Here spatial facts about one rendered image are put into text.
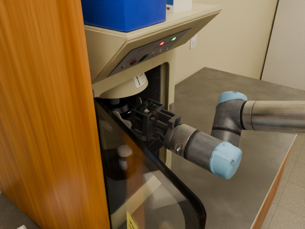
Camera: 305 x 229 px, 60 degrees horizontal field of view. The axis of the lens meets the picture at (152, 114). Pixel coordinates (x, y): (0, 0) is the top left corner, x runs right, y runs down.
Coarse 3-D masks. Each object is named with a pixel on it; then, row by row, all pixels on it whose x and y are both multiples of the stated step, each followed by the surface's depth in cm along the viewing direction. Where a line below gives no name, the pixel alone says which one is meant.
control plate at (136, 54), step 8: (184, 32) 54; (160, 40) 47; (168, 40) 52; (176, 40) 56; (136, 48) 42; (144, 48) 45; (152, 48) 49; (160, 48) 54; (168, 48) 59; (128, 56) 44; (136, 56) 47; (152, 56) 56; (120, 64) 45; (128, 64) 49; (136, 64) 53; (112, 72) 47
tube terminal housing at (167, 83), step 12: (156, 60) 64; (168, 60) 69; (120, 72) 55; (132, 72) 58; (168, 72) 75; (96, 84) 51; (108, 84) 53; (168, 84) 73; (96, 96) 52; (168, 96) 75; (168, 108) 77; (168, 156) 87
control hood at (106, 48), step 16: (176, 16) 48; (192, 16) 49; (208, 16) 55; (96, 32) 40; (112, 32) 38; (128, 32) 38; (144, 32) 39; (160, 32) 43; (176, 32) 50; (192, 32) 60; (96, 48) 41; (112, 48) 39; (128, 48) 40; (96, 64) 43; (112, 64) 42; (96, 80) 45
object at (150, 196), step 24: (120, 144) 41; (120, 168) 44; (144, 168) 35; (120, 192) 48; (144, 192) 37; (168, 192) 30; (120, 216) 53; (144, 216) 40; (168, 216) 32; (192, 216) 27
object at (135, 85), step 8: (128, 80) 63; (136, 80) 64; (144, 80) 67; (112, 88) 62; (120, 88) 62; (128, 88) 63; (136, 88) 64; (144, 88) 66; (104, 96) 62; (112, 96) 62; (120, 96) 62
